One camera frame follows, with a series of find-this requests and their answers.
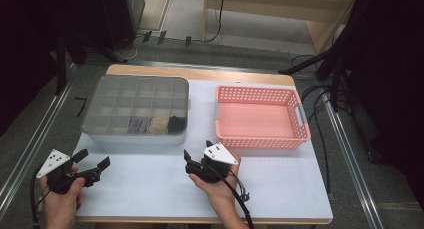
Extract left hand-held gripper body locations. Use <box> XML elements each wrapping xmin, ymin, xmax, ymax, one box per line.
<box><xmin>35</xmin><ymin>148</ymin><xmax>102</xmax><ymax>195</ymax></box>

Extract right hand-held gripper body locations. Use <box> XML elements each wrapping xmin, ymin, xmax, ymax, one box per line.
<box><xmin>184</xmin><ymin>142</ymin><xmax>240</xmax><ymax>184</ymax></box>

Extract black sock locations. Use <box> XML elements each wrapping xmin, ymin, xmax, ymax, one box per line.
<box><xmin>167</xmin><ymin>115</ymin><xmax>187</xmax><ymax>135</ymax></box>
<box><xmin>169</xmin><ymin>115</ymin><xmax>187</xmax><ymax>132</ymax></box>

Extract white divided storage box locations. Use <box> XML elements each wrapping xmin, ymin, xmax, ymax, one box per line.
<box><xmin>80</xmin><ymin>74</ymin><xmax>192</xmax><ymax>147</ymax></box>

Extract pink perforated plastic basket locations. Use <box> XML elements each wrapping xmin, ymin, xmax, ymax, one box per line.
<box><xmin>214</xmin><ymin>85</ymin><xmax>313</xmax><ymax>150</ymax></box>

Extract silver metal tray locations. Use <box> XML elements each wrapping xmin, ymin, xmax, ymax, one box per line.
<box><xmin>81</xmin><ymin>74</ymin><xmax>192</xmax><ymax>137</ymax></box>

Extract person's right hand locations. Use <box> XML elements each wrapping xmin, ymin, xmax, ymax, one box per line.
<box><xmin>189</xmin><ymin>149</ymin><xmax>242</xmax><ymax>205</ymax></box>

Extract person's left hand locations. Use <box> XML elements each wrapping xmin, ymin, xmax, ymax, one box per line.
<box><xmin>39</xmin><ymin>164</ymin><xmax>86</xmax><ymax>229</ymax></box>

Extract wooden table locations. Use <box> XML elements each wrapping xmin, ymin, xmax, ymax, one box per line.
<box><xmin>74</xmin><ymin>63</ymin><xmax>334</xmax><ymax>226</ymax></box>

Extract black tripod stand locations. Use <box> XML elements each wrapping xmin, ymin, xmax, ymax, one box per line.
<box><xmin>54</xmin><ymin>28</ymin><xmax>129</xmax><ymax>96</ymax></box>
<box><xmin>278</xmin><ymin>38</ymin><xmax>356</xmax><ymax>113</ymax></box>

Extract dark curtain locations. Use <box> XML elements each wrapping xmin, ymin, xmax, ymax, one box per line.
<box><xmin>346</xmin><ymin>0</ymin><xmax>424</xmax><ymax>213</ymax></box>
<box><xmin>0</xmin><ymin>0</ymin><xmax>111</xmax><ymax>138</ymax></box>

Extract black cabinet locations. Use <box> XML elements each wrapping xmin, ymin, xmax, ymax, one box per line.
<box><xmin>99</xmin><ymin>0</ymin><xmax>147</xmax><ymax>52</ymax></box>

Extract wooden shelf unit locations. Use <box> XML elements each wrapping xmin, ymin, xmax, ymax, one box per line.
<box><xmin>202</xmin><ymin>0</ymin><xmax>360</xmax><ymax>56</ymax></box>

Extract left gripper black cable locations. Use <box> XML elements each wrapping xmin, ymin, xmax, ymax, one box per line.
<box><xmin>29</xmin><ymin>164</ymin><xmax>47</xmax><ymax>229</ymax></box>

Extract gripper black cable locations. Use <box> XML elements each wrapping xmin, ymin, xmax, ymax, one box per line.
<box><xmin>29</xmin><ymin>164</ymin><xmax>47</xmax><ymax>229</ymax></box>
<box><xmin>211</xmin><ymin>164</ymin><xmax>257</xmax><ymax>229</ymax></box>

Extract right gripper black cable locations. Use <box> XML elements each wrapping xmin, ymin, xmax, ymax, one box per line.
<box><xmin>211</xmin><ymin>164</ymin><xmax>257</xmax><ymax>229</ymax></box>

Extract metal floor rail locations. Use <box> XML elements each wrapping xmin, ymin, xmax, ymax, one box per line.
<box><xmin>0</xmin><ymin>63</ymin><xmax>79</xmax><ymax>220</ymax></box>
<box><xmin>83</xmin><ymin>57</ymin><xmax>296</xmax><ymax>75</ymax></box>
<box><xmin>324</xmin><ymin>92</ymin><xmax>386</xmax><ymax>229</ymax></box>

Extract black floor cables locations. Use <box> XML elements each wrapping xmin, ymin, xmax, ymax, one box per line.
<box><xmin>291</xmin><ymin>53</ymin><xmax>351</xmax><ymax>194</ymax></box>

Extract white floor cable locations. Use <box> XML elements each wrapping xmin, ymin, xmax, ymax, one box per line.
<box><xmin>113</xmin><ymin>34</ymin><xmax>145</xmax><ymax>63</ymax></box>

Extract black hanging cable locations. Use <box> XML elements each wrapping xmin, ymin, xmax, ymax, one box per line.
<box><xmin>204</xmin><ymin>0</ymin><xmax>227</xmax><ymax>44</ymax></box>

